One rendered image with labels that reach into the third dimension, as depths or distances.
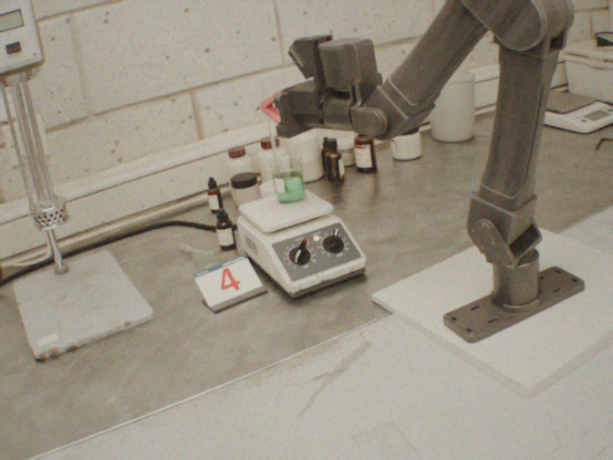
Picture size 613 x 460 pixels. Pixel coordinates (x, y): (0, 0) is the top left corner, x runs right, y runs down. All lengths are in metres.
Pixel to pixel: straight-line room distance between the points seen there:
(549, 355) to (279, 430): 0.32
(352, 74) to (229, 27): 0.61
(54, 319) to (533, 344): 0.71
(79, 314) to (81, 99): 0.49
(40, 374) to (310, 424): 0.41
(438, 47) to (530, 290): 0.32
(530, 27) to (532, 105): 0.10
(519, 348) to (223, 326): 0.41
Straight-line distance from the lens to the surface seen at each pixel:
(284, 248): 1.02
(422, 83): 0.82
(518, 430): 0.73
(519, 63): 0.74
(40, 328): 1.08
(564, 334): 0.84
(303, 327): 0.93
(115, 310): 1.06
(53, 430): 0.86
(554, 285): 0.92
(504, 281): 0.85
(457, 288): 0.95
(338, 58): 0.90
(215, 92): 1.46
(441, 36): 0.79
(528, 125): 0.76
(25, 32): 0.97
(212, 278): 1.03
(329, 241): 1.03
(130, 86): 1.40
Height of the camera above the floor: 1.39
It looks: 24 degrees down
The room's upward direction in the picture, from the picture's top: 9 degrees counter-clockwise
